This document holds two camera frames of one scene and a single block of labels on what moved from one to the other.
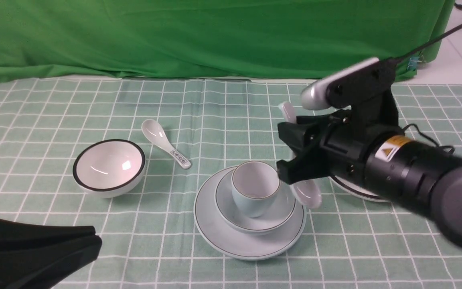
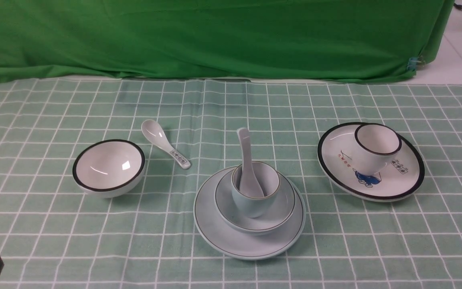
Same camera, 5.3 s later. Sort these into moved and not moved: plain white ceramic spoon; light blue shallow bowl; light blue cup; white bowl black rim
Moved: plain white ceramic spoon
Not moved: white bowl black rim; light blue cup; light blue shallow bowl
